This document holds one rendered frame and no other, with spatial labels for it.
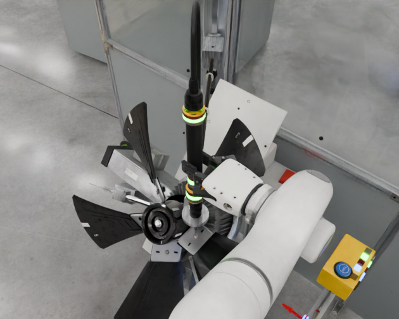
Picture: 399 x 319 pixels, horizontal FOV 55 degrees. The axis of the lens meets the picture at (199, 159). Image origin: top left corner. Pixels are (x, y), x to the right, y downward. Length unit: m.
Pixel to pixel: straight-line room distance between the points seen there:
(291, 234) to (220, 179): 0.23
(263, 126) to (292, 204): 0.63
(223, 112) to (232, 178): 0.53
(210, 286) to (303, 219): 0.22
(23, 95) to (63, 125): 0.58
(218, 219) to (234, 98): 0.40
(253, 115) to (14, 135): 2.45
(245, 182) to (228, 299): 0.37
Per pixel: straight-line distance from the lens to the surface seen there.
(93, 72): 3.83
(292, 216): 0.62
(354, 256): 1.29
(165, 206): 1.07
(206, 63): 1.37
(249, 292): 0.49
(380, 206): 1.68
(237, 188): 0.77
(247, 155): 0.97
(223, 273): 0.49
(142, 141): 1.14
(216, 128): 1.30
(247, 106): 1.26
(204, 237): 1.11
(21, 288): 2.54
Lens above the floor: 2.14
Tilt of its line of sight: 48 degrees down
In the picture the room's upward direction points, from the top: straight up
